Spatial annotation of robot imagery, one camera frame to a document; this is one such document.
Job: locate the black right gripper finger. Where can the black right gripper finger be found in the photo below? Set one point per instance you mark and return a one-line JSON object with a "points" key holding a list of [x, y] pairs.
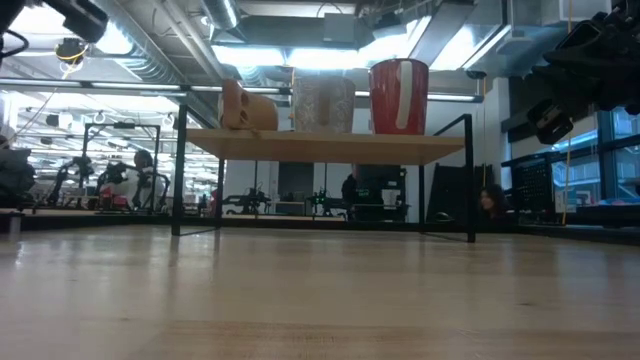
{"points": [[550, 125], [570, 75]]}

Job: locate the grey ceiling box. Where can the grey ceiling box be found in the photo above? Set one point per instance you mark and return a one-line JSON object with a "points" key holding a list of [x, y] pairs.
{"points": [[340, 27]]}

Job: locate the black leaning panel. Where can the black leaning panel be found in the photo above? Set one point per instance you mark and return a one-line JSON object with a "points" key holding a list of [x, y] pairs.
{"points": [[450, 192]]}

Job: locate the black monitor cart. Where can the black monitor cart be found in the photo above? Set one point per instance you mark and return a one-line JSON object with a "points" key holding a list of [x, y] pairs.
{"points": [[390, 180]]}

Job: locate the long light strip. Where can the long light strip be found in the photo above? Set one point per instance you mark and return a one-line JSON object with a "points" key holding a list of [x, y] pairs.
{"points": [[450, 97]]}

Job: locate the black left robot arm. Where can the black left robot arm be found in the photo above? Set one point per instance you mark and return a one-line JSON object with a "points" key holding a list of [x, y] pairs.
{"points": [[7, 12]]}

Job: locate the tan face-shaped mug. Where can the tan face-shaped mug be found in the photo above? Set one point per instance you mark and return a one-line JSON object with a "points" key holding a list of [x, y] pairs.
{"points": [[255, 115]]}

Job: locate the black background robot arm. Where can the black background robot arm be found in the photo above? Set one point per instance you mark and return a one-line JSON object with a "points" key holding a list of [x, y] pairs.
{"points": [[322, 201], [250, 202], [112, 175], [72, 172]]}

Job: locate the black table edge rail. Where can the black table edge rail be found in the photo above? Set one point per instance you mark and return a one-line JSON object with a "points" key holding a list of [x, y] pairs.
{"points": [[400, 226]]}

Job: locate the white embossed mug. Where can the white embossed mug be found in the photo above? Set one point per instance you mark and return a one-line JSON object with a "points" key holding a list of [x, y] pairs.
{"points": [[322, 105]]}

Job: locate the wooden shelf black metal frame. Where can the wooden shelf black metal frame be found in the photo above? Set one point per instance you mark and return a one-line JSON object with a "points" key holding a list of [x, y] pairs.
{"points": [[325, 147]]}

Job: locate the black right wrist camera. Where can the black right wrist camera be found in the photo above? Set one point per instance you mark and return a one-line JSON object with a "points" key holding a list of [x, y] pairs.
{"points": [[580, 35]]}

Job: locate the silver round ventilation duct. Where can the silver round ventilation duct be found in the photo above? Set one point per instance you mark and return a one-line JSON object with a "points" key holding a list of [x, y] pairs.
{"points": [[220, 12]]}

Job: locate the black perforated cabinet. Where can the black perforated cabinet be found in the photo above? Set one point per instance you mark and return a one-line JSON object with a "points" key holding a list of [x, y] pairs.
{"points": [[530, 185]]}

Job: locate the person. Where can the person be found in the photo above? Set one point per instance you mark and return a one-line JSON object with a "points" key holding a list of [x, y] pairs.
{"points": [[492, 202], [17, 175], [144, 160], [356, 192]]}

